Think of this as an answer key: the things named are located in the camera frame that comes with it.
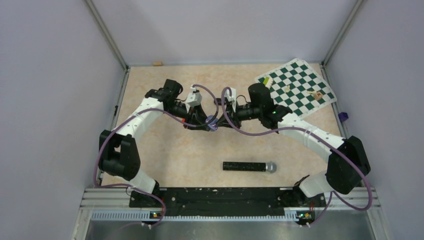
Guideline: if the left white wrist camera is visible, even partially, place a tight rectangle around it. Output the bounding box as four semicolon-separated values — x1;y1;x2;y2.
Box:
184;85;202;112

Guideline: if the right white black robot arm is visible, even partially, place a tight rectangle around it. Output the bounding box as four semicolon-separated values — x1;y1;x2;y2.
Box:
221;83;371;206

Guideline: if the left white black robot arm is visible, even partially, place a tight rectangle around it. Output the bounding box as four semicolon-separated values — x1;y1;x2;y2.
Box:
96;79;211;207

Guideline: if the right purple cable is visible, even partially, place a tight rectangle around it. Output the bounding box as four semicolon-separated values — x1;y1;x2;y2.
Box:
220;86;374;227

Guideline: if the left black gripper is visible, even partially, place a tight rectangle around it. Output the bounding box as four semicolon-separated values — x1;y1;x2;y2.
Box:
165;100;211;131

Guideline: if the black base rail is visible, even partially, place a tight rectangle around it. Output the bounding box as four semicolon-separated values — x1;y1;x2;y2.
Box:
129;187;327;217

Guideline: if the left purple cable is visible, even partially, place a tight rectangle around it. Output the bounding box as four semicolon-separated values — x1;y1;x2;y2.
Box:
93;84;220;229

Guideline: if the wooden letter cube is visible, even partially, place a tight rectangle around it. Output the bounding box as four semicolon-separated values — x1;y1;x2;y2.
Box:
313;92;323;101

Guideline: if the green white chessboard mat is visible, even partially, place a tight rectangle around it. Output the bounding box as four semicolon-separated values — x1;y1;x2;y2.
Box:
254;58;337;119

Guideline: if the green white block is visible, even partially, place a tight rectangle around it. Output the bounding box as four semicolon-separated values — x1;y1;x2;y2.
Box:
263;76;270;85

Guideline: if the purple cable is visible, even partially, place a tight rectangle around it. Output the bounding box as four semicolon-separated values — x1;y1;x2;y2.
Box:
220;86;374;227
93;84;220;229

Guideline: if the black microphone silver head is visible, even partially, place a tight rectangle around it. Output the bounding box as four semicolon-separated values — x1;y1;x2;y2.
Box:
222;161;277;174

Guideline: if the purple small object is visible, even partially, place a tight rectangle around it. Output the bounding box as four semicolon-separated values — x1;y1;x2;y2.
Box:
338;112;349;123

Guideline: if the grey oval charging case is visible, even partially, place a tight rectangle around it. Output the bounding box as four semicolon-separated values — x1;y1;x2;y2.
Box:
205;115;219;132

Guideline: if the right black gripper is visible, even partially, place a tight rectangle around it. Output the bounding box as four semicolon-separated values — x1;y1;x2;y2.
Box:
216;100;262;130

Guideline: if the beige chess piece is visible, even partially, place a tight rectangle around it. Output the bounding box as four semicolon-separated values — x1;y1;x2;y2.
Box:
284;85;291;93

